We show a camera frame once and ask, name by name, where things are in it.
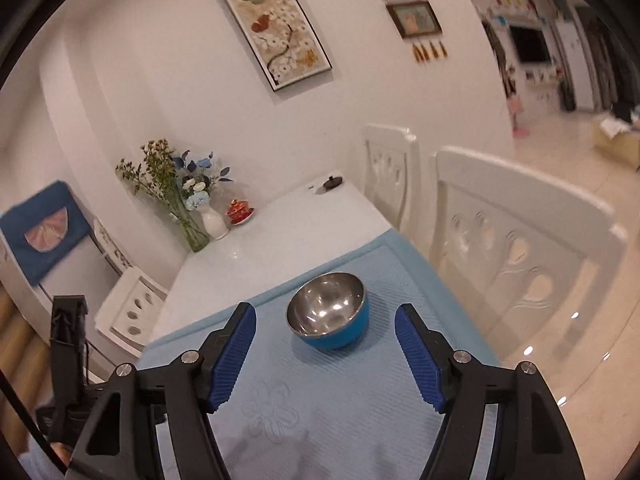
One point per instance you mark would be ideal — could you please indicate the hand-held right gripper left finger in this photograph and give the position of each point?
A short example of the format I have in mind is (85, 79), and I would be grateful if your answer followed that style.
(230, 355)

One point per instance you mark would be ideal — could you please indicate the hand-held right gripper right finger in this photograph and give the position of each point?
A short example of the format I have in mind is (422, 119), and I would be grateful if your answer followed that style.
(420, 355)

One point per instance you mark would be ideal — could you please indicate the blue steel bowl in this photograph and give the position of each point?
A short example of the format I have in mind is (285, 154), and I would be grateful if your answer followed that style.
(340, 335)

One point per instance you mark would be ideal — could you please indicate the person's left forearm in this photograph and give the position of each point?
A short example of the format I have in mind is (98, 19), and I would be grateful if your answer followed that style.
(37, 466)

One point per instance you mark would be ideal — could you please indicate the person's left hand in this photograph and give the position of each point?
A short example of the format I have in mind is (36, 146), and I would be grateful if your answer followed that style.
(61, 452)

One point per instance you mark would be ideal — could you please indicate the beige striped curtain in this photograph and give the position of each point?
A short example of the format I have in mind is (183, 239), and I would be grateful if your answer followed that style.
(15, 330)

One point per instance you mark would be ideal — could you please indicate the small white fridge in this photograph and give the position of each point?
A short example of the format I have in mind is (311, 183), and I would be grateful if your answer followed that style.
(80, 270)

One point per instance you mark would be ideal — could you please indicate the white dining chair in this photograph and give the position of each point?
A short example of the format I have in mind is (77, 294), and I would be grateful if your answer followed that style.
(390, 140)
(500, 175)
(132, 285)

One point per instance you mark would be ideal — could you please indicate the blue fridge cover cloth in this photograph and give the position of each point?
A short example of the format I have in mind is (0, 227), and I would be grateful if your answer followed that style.
(30, 265)

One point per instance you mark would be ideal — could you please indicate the white patterned panel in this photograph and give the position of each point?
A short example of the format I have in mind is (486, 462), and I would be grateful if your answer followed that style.
(112, 247)

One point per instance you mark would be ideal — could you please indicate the light blue table mat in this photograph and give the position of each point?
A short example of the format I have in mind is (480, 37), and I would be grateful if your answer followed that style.
(325, 400)

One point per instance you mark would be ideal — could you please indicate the glass vase with dried flowers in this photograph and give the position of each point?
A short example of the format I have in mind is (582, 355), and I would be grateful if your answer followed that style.
(195, 237)

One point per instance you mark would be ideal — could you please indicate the white vase with blue flowers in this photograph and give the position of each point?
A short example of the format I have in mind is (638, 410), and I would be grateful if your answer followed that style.
(214, 225)

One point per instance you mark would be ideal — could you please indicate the red teacup with saucer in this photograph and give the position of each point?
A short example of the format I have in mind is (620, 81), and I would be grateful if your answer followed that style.
(239, 212)

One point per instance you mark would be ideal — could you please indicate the small black lid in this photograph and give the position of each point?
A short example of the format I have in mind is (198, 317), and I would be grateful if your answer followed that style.
(332, 182)

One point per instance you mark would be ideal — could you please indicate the cardboard box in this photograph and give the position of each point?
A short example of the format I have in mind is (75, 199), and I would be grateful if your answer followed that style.
(617, 142)

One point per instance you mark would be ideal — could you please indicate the coat rack with clothes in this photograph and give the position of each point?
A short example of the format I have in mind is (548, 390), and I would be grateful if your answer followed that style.
(505, 70)

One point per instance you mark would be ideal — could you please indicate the hanging tassels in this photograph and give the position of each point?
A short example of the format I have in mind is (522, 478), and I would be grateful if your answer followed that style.
(430, 51)

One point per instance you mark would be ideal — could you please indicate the tall white cabinet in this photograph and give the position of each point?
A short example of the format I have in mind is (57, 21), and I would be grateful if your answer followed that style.
(575, 60)

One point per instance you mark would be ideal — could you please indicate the small framed picture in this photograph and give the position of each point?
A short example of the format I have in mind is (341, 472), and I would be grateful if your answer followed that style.
(412, 17)

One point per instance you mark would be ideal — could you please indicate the grey curtain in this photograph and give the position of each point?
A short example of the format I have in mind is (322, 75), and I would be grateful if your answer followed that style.
(612, 60)

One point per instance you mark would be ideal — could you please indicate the wall television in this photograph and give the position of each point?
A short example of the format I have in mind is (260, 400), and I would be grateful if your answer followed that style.
(530, 45)

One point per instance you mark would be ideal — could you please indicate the butterfly wall picture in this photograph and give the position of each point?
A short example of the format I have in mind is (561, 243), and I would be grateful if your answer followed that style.
(270, 25)

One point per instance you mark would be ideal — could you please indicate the colourful wall garland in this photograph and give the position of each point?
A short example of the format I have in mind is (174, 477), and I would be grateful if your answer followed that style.
(510, 4)

